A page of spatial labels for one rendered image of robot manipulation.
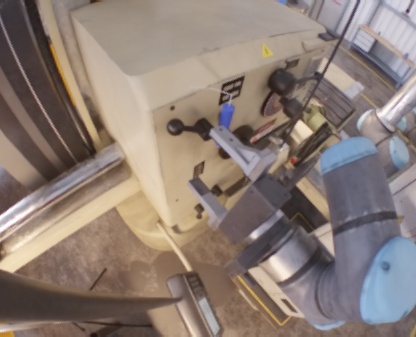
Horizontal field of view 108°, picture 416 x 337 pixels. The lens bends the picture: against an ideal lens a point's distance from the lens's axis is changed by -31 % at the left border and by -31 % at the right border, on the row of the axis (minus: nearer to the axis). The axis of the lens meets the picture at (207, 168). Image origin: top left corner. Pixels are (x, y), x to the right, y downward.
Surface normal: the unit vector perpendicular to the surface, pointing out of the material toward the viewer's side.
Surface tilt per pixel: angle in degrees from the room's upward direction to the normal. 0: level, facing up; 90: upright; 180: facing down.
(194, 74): 45
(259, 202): 73
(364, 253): 52
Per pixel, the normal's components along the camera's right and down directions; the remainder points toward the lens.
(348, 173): -0.73, -0.37
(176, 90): 0.51, 0.15
